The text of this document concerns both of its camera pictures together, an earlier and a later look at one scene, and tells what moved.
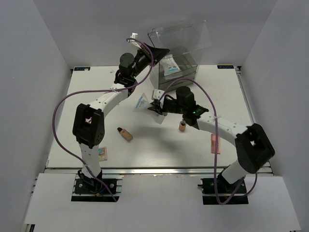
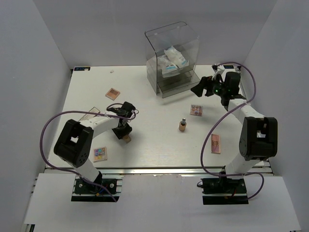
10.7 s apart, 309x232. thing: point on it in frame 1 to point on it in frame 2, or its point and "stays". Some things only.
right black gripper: [156, 108] to [198, 89]
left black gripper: [157, 53] to [127, 130]
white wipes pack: [142, 108] to [176, 56]
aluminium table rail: [148, 170] stays
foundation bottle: [182, 126] stays
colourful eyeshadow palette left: [102, 153] stays
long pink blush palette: [213, 144] stays
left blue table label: [80, 68] stays
